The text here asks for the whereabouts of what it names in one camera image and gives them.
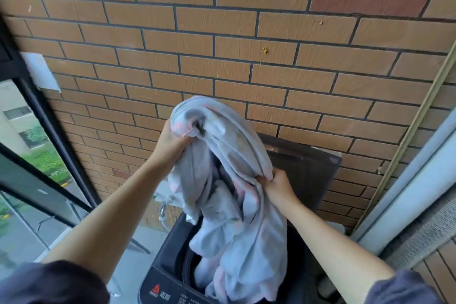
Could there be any person's left forearm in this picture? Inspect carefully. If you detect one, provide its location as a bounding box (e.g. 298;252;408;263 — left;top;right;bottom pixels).
41;157;171;284

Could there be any white metal drying rack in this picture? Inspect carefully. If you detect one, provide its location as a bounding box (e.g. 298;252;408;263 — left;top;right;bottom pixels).
35;199;151;255

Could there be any brass corner strip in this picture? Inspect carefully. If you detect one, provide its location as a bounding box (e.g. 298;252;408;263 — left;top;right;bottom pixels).
354;38;456;231

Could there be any person's dark sleeve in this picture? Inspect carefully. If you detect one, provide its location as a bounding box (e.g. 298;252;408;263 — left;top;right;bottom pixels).
0;260;110;304
363;270;446;304

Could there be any white paper sheet on wall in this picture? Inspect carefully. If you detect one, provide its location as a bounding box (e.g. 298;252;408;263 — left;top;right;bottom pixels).
19;51;62;94

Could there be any person's right forearm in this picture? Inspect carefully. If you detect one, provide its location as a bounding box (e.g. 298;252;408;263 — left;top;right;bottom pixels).
285;200;396;304

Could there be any person's left hand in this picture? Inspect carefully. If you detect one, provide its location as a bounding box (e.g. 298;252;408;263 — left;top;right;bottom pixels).
149;119;195;172

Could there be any floral light blue bedsheet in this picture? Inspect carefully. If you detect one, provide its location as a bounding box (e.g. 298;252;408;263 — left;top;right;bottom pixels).
167;95;288;304

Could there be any person's dark left sleeve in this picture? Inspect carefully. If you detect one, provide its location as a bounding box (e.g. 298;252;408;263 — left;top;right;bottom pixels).
0;260;110;304

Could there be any perforated grey grille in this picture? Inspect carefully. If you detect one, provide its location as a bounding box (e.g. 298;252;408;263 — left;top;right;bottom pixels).
379;186;456;272

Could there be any person's right hand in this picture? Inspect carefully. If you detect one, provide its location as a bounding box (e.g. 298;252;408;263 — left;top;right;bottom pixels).
256;167;300;214

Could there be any dark grey washing machine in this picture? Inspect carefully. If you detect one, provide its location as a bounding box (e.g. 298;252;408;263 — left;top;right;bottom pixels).
138;133;342;304

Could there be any black metal window frame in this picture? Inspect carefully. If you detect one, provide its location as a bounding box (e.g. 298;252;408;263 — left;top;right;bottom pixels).
0;15;102;229

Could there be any long beige building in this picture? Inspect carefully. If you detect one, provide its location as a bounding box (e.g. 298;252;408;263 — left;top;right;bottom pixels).
0;79;47;158

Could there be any person's dark right sleeve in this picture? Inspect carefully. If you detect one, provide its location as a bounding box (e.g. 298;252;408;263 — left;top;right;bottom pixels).
363;270;446;304

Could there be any grey sliding door frame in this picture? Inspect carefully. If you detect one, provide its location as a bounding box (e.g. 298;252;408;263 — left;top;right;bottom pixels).
351;107;456;257

